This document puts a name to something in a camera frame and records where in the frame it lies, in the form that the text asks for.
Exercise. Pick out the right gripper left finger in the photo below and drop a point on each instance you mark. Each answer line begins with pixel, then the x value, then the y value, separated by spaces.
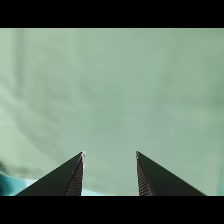
pixel 65 180

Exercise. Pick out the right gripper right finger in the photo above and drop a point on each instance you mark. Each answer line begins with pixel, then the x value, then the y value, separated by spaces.
pixel 156 181

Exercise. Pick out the pale green garment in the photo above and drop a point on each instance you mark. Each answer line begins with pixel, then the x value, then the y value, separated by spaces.
pixel 113 93

